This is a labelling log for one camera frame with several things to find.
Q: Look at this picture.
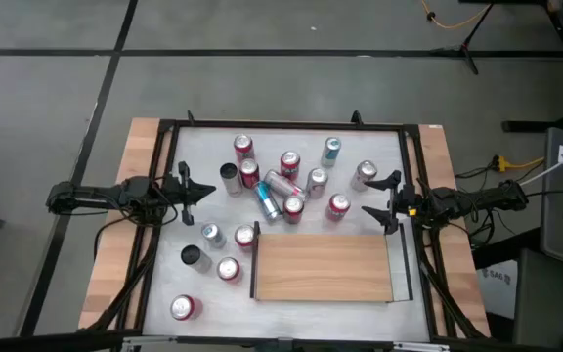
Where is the red soda can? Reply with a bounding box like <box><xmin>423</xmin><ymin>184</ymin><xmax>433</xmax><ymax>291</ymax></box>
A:
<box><xmin>233</xmin><ymin>133</ymin><xmax>256</xmax><ymax>163</ymax></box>
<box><xmin>238</xmin><ymin>157</ymin><xmax>261</xmax><ymax>190</ymax></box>
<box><xmin>169</xmin><ymin>293</ymin><xmax>203</xmax><ymax>322</ymax></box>

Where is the black stand base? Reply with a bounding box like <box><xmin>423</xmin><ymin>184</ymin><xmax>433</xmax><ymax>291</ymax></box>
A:
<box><xmin>500</xmin><ymin>97</ymin><xmax>563</xmax><ymax>134</ymax></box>

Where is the silver aluminium bar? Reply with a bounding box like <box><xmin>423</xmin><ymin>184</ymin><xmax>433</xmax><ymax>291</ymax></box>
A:
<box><xmin>392</xmin><ymin>341</ymin><xmax>452</xmax><ymax>352</ymax></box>
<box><xmin>122</xmin><ymin>335</ymin><xmax>178</xmax><ymax>351</ymax></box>

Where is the silver Diet Coke can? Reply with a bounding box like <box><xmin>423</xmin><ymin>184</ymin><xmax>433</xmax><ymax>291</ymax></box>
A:
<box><xmin>305</xmin><ymin>167</ymin><xmax>330</xmax><ymax>200</ymax></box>
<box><xmin>350</xmin><ymin>159</ymin><xmax>378</xmax><ymax>193</ymax></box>
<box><xmin>263</xmin><ymin>168</ymin><xmax>308</xmax><ymax>202</ymax></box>

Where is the grey computer case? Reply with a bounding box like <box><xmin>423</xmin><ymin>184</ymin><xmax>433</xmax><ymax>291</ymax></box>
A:
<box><xmin>513</xmin><ymin>247</ymin><xmax>563</xmax><ymax>348</ymax></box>

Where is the yellow power plug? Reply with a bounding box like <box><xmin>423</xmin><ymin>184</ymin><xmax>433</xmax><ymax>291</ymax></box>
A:
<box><xmin>493</xmin><ymin>154</ymin><xmax>546</xmax><ymax>173</ymax></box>

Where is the black tripod stand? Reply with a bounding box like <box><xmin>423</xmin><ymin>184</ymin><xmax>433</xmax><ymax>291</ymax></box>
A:
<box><xmin>429</xmin><ymin>0</ymin><xmax>497</xmax><ymax>77</ymax></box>

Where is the red Coca-Cola Zero can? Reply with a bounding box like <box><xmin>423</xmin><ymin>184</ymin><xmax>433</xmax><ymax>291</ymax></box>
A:
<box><xmin>282</xmin><ymin>195</ymin><xmax>306</xmax><ymax>225</ymax></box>

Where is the orange cable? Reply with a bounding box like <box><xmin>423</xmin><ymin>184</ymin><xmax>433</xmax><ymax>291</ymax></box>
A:
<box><xmin>420</xmin><ymin>0</ymin><xmax>493</xmax><ymax>30</ymax></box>

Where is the white cardboard box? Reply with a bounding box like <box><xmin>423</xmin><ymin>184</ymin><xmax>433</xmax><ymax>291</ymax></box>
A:
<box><xmin>476</xmin><ymin>258</ymin><xmax>520</xmax><ymax>319</ymax></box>

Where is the wooden shelf with black frame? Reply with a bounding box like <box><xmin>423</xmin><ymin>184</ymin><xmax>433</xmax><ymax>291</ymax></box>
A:
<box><xmin>249</xmin><ymin>220</ymin><xmax>414</xmax><ymax>304</ymax></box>

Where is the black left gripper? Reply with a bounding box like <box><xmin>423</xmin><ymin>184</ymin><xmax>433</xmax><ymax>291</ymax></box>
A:
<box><xmin>152</xmin><ymin>160</ymin><xmax>217</xmax><ymax>227</ymax></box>

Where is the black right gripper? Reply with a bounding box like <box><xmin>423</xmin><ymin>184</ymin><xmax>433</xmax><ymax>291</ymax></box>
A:
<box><xmin>362</xmin><ymin>169</ymin><xmax>432</xmax><ymax>235</ymax></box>

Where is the black metal table frame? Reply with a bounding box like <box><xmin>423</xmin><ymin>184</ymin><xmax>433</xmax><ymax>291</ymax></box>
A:
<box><xmin>0</xmin><ymin>110</ymin><xmax>561</xmax><ymax>352</ymax></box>

